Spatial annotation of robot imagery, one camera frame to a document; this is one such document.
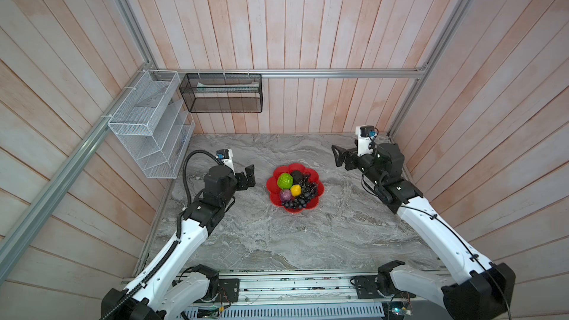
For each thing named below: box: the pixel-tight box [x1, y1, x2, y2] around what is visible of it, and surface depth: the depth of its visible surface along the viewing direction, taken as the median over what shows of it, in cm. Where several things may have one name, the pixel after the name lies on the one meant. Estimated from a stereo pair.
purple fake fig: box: [280, 188, 292, 202], surface depth 95 cm
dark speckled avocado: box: [291, 170, 304, 185], surface depth 99 cm
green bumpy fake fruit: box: [277, 171, 294, 190], surface depth 97 cm
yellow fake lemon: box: [290, 184, 302, 198], surface depth 95 cm
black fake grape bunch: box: [281, 174, 318, 209], surface depth 92 cm
